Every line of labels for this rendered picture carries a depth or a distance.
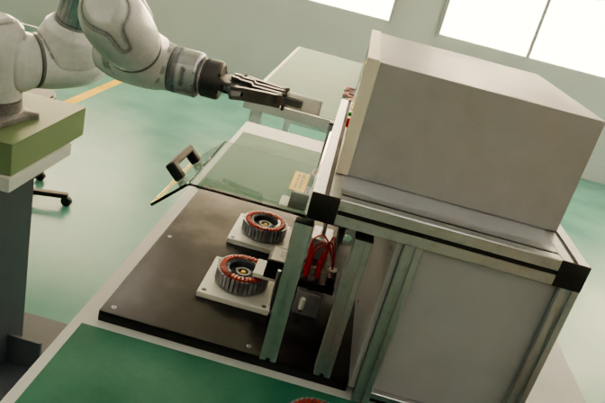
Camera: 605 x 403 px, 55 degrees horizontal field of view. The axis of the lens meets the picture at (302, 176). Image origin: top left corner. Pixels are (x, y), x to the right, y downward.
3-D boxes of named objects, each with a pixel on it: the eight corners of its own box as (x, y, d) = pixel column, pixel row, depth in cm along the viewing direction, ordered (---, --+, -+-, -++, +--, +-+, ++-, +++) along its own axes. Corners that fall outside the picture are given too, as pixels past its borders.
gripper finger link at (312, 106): (287, 91, 111) (287, 92, 110) (322, 101, 111) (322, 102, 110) (284, 106, 112) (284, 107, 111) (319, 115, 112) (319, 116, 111)
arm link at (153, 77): (171, 102, 117) (155, 81, 104) (98, 82, 117) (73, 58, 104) (187, 53, 118) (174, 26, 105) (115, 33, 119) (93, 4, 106)
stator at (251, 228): (236, 236, 140) (239, 222, 139) (247, 217, 150) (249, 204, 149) (280, 248, 139) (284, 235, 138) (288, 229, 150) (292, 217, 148)
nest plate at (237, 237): (226, 242, 139) (227, 237, 138) (240, 217, 153) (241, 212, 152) (285, 259, 138) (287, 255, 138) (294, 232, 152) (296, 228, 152)
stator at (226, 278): (207, 288, 117) (211, 272, 116) (222, 262, 128) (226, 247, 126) (260, 303, 117) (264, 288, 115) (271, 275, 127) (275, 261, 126)
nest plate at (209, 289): (195, 295, 116) (196, 291, 116) (215, 260, 130) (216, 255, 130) (266, 316, 115) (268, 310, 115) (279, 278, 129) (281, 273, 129)
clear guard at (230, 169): (149, 205, 96) (155, 173, 94) (194, 160, 118) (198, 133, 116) (338, 258, 95) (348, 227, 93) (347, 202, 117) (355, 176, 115)
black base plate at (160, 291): (97, 319, 106) (98, 309, 105) (200, 192, 165) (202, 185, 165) (345, 391, 104) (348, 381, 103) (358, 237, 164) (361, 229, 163)
